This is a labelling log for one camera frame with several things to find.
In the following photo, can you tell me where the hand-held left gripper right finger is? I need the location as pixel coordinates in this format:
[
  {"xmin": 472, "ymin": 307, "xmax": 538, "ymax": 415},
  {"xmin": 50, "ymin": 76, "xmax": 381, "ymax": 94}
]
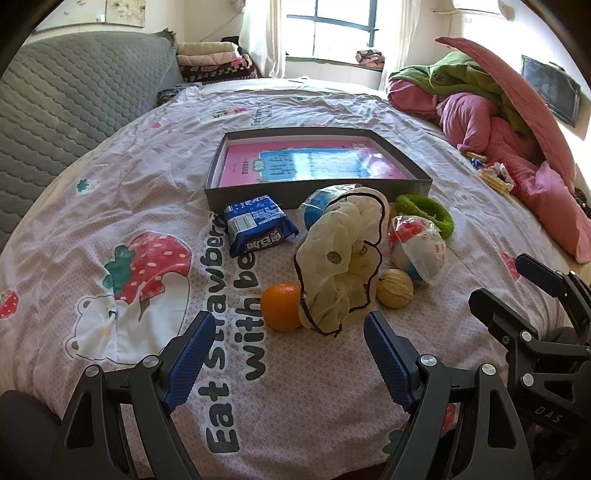
[{"xmin": 362, "ymin": 310, "xmax": 532, "ymax": 480}]

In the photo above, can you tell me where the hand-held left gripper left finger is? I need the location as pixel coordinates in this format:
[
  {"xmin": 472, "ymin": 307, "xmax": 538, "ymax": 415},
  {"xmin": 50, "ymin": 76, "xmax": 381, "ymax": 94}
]
[{"xmin": 48, "ymin": 310, "xmax": 218, "ymax": 480}]

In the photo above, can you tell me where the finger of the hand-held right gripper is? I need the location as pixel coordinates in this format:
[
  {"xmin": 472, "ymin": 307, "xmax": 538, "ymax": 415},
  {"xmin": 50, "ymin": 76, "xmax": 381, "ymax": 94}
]
[
  {"xmin": 515, "ymin": 253, "xmax": 591, "ymax": 344},
  {"xmin": 468, "ymin": 288, "xmax": 541, "ymax": 352}
]

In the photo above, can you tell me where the walnut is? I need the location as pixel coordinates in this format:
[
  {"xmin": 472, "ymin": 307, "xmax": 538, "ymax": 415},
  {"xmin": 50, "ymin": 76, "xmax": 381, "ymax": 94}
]
[{"xmin": 375, "ymin": 268, "xmax": 415, "ymax": 309}]

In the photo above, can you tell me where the small plastic-wrapped toy egg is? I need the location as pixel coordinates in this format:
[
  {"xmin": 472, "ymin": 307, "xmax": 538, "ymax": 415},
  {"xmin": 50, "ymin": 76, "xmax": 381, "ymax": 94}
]
[{"xmin": 388, "ymin": 215, "xmax": 448, "ymax": 287}]

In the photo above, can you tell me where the orange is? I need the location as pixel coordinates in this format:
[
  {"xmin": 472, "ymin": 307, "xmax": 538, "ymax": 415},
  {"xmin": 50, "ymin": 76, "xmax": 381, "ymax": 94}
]
[{"xmin": 261, "ymin": 282, "xmax": 305, "ymax": 333}]

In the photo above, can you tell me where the green fluffy scrunchie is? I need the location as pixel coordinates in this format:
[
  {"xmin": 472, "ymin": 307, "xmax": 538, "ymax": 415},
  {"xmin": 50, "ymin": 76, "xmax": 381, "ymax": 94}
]
[{"xmin": 394, "ymin": 194, "xmax": 455, "ymax": 241}]

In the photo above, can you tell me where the beige plastic bag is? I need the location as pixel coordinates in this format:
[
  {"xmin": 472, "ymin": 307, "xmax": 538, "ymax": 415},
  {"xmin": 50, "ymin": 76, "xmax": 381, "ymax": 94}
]
[{"xmin": 294, "ymin": 187, "xmax": 391, "ymax": 339}]

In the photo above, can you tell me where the blue snack packet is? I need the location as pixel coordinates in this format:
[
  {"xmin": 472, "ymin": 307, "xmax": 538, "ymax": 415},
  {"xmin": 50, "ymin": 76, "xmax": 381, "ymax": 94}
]
[{"xmin": 224, "ymin": 195, "xmax": 300, "ymax": 258}]

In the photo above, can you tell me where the large plastic-wrapped toy egg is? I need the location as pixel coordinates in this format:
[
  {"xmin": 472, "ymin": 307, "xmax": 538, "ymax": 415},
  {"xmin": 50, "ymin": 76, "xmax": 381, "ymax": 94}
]
[{"xmin": 302, "ymin": 185, "xmax": 365, "ymax": 226}]

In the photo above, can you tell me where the grey cardboard box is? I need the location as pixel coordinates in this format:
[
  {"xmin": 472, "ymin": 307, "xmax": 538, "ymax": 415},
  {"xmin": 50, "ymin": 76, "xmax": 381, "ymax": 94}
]
[{"xmin": 204, "ymin": 128, "xmax": 433, "ymax": 213}]

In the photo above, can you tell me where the pink pillow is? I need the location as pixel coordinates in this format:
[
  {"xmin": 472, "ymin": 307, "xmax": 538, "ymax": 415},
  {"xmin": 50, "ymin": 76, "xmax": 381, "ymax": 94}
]
[{"xmin": 533, "ymin": 161, "xmax": 591, "ymax": 264}]

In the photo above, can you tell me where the floral biscuit packet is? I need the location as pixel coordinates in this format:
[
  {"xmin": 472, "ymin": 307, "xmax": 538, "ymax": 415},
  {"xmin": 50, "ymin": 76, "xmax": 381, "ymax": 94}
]
[{"xmin": 478, "ymin": 162, "xmax": 515, "ymax": 195}]

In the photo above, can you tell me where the person's dark clothing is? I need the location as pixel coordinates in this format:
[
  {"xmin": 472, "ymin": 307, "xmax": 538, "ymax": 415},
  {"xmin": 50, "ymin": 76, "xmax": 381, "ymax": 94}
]
[{"xmin": 0, "ymin": 390, "xmax": 63, "ymax": 480}]

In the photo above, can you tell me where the strawberry printed bed sheet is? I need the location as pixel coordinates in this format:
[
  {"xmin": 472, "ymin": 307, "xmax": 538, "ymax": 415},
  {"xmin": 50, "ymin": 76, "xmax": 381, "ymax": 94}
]
[{"xmin": 0, "ymin": 78, "xmax": 578, "ymax": 480}]

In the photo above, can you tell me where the pink quilted cushion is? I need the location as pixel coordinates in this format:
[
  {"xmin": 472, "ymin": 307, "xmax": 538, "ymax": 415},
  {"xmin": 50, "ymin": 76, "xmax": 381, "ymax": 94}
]
[{"xmin": 435, "ymin": 36, "xmax": 578, "ymax": 192}]

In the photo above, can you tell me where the pink picture book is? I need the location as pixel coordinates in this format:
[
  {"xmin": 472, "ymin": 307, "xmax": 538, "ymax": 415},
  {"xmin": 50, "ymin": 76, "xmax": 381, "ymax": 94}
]
[{"xmin": 218, "ymin": 142, "xmax": 413, "ymax": 188}]

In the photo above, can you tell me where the green blanket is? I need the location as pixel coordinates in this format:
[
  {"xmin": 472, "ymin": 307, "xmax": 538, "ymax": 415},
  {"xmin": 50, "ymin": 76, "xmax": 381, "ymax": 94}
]
[{"xmin": 392, "ymin": 50, "xmax": 536, "ymax": 134}]

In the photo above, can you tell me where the dark blue patterned cloth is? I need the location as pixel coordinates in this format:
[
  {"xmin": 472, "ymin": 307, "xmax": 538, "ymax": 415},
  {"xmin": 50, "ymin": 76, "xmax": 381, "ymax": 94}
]
[{"xmin": 157, "ymin": 83, "xmax": 201, "ymax": 107}]

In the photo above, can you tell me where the white curtain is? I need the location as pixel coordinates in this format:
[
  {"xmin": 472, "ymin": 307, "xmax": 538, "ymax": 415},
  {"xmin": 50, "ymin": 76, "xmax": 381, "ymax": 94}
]
[
  {"xmin": 240, "ymin": 0, "xmax": 284, "ymax": 79},
  {"xmin": 381, "ymin": 0, "xmax": 432, "ymax": 90}
]

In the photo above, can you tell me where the white air conditioner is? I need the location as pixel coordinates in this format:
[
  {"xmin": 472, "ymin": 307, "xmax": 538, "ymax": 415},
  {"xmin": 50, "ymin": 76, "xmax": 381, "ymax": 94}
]
[{"xmin": 452, "ymin": 0, "xmax": 515, "ymax": 19}]

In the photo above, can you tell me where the folded floral cloth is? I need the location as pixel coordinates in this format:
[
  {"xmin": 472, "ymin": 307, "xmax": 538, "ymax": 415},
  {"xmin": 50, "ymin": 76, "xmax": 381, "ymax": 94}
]
[{"xmin": 355, "ymin": 48, "xmax": 386, "ymax": 69}]

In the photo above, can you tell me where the grey quilted headboard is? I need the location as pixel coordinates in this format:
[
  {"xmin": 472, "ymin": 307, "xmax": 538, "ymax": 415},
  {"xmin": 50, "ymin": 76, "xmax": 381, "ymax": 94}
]
[{"xmin": 0, "ymin": 31, "xmax": 185, "ymax": 250}]

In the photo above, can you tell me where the dark patterned folded blanket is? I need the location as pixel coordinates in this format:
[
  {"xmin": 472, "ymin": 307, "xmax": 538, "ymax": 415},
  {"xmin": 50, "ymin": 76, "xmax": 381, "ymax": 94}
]
[{"xmin": 179, "ymin": 62, "xmax": 259, "ymax": 85}]

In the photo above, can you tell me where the pink folded blanket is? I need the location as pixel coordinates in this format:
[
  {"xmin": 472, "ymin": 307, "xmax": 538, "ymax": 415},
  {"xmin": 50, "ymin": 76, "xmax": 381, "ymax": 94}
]
[{"xmin": 178, "ymin": 53, "xmax": 244, "ymax": 68}]

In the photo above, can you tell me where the cream folded blanket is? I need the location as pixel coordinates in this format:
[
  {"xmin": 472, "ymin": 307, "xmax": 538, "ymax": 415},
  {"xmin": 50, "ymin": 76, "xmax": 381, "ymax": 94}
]
[{"xmin": 178, "ymin": 42, "xmax": 238, "ymax": 57}]

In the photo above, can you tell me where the window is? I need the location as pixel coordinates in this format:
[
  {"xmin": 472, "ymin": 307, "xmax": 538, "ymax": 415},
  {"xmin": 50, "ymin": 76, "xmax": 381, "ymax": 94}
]
[{"xmin": 286, "ymin": 0, "xmax": 407, "ymax": 63}]

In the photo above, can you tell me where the dark wall screen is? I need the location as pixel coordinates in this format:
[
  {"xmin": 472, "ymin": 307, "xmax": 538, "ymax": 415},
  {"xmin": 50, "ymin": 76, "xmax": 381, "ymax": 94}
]
[{"xmin": 521, "ymin": 54, "xmax": 583, "ymax": 127}]

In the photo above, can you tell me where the floral wall painting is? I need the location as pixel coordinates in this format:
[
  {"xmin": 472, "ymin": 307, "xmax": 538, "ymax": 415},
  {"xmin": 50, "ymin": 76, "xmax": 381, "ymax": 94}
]
[{"xmin": 34, "ymin": 0, "xmax": 151, "ymax": 33}]

